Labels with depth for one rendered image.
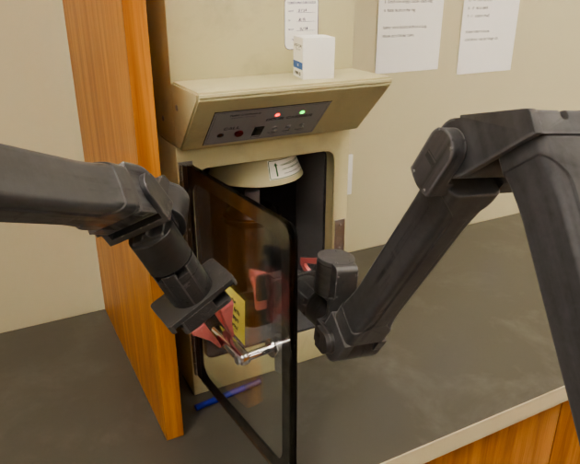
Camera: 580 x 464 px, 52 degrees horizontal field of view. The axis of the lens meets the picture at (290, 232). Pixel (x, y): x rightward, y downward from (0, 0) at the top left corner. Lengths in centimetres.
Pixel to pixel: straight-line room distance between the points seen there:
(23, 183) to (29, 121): 83
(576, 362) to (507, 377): 74
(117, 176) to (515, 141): 38
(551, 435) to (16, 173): 117
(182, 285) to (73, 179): 22
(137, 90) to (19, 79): 53
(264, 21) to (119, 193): 45
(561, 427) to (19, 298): 120
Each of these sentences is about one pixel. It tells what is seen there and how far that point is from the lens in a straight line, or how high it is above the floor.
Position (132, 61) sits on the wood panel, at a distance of 81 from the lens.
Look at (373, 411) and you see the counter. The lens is 112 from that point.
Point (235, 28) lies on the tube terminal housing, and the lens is 95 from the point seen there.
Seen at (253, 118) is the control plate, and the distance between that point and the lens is 89.
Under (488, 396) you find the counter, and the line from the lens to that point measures 120.
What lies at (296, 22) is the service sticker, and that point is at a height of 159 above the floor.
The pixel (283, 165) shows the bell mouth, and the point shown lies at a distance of 105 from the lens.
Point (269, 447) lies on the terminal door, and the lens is 92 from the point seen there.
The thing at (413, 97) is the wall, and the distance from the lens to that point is 171.
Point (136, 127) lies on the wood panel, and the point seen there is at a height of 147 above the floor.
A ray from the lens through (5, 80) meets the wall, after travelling 132.
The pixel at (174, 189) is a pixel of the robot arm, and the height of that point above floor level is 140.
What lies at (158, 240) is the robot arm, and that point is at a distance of 69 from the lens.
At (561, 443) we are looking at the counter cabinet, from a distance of 145.
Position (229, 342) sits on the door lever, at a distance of 80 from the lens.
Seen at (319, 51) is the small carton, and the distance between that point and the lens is 92.
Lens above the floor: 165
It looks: 23 degrees down
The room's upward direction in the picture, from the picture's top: straight up
